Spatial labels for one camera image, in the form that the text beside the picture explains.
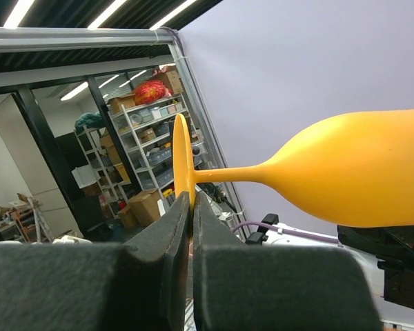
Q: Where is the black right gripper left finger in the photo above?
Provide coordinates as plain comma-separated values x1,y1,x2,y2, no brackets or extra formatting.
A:
0,193,190,330

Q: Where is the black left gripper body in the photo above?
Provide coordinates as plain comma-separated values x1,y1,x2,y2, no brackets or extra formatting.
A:
337,225,414,309

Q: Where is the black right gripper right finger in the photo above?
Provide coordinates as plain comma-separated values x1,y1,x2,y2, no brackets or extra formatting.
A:
193,193,382,330

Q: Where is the yellow wine glass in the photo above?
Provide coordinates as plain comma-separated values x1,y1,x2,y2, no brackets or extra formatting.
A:
172,108,414,258

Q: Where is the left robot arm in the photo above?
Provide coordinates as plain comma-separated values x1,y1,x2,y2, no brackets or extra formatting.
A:
246,214,414,330

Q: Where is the storage shelf with boxes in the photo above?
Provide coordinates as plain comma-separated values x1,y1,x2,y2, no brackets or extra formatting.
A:
75,64,190,218

